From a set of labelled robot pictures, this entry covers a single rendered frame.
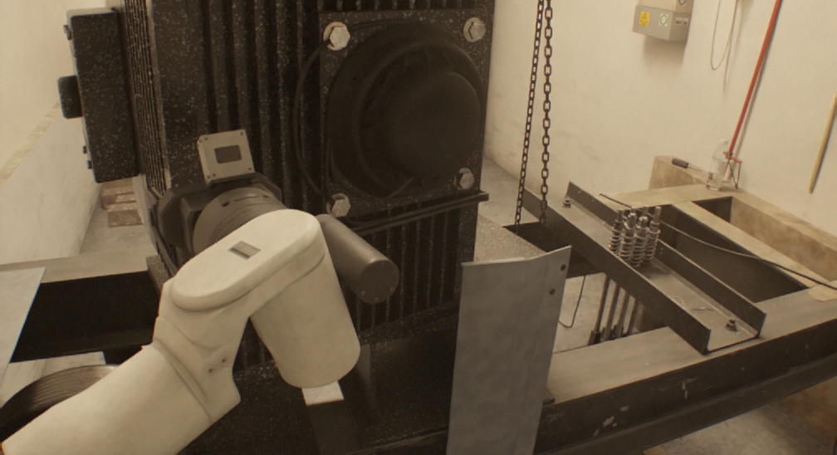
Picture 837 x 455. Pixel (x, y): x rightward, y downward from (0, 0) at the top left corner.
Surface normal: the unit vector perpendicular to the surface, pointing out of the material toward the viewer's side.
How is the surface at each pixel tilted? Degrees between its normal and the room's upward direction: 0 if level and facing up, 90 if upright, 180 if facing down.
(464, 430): 90
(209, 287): 15
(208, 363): 85
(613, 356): 0
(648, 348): 0
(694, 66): 90
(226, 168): 58
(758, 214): 90
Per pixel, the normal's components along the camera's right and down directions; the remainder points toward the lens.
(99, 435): 0.50, -0.52
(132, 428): 0.54, -0.24
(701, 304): 0.04, -0.91
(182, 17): 0.55, 0.37
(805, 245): -0.94, 0.11
